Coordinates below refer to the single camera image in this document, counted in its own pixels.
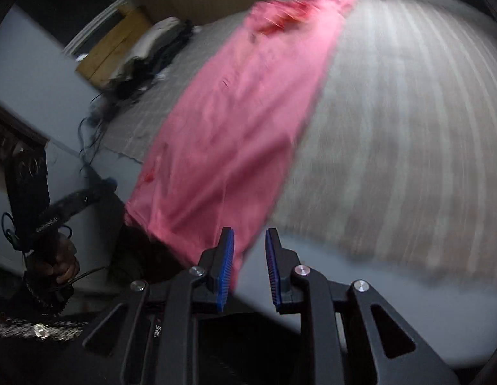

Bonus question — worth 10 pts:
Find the yellow wooden cabinet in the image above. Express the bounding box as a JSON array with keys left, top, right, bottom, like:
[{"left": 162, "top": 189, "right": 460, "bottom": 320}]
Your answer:
[{"left": 75, "top": 6, "right": 153, "bottom": 89}]

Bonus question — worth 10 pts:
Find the black cable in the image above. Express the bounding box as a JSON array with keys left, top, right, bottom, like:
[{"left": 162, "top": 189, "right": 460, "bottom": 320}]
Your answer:
[{"left": 78, "top": 91, "right": 126, "bottom": 165}]

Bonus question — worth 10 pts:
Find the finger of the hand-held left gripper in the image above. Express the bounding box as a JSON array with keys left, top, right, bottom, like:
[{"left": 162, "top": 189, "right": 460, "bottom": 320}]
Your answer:
[{"left": 66, "top": 178, "right": 118, "bottom": 214}]

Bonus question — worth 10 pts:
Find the pile of dark clothes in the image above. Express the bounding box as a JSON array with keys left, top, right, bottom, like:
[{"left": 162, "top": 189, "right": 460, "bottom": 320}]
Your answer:
[{"left": 107, "top": 17, "right": 195, "bottom": 102}]

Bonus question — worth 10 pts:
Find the pink cloth garment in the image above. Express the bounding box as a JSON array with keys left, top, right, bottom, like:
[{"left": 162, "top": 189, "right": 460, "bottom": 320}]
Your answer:
[{"left": 124, "top": 0, "right": 358, "bottom": 290}]

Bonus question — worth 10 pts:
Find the person's left hand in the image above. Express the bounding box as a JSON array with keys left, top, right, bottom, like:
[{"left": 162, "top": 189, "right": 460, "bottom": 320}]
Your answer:
[{"left": 26, "top": 233, "right": 81, "bottom": 286}]

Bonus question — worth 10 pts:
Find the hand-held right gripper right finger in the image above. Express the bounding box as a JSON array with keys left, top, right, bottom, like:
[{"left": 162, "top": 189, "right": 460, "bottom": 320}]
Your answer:
[{"left": 265, "top": 228, "right": 462, "bottom": 385}]

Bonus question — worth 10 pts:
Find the striped beige bed sheet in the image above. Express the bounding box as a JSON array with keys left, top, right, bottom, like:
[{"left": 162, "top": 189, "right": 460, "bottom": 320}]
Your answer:
[{"left": 92, "top": 0, "right": 497, "bottom": 286}]

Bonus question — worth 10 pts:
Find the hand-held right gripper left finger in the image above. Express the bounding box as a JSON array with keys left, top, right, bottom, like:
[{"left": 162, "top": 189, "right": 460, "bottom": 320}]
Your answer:
[{"left": 82, "top": 227, "right": 236, "bottom": 385}]

